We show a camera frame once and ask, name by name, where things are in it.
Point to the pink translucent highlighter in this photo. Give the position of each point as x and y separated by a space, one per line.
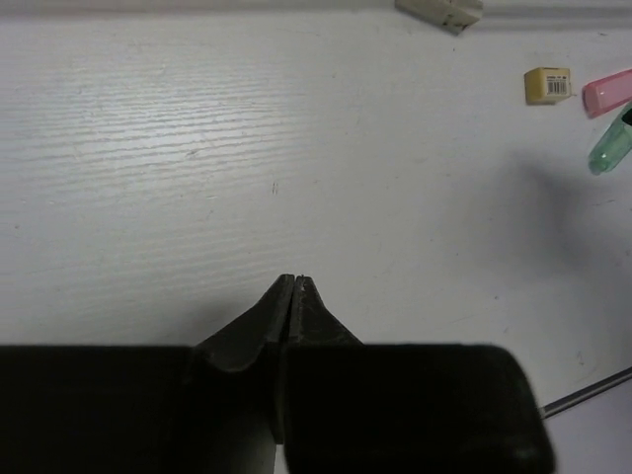
606 94

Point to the beige eraser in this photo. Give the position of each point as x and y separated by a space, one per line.
547 85

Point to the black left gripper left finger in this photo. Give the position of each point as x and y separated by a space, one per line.
207 408

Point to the green translucent highlighter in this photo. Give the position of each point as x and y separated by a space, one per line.
614 145

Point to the grey eraser block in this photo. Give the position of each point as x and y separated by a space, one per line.
453 16

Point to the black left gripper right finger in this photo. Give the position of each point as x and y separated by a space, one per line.
351 407

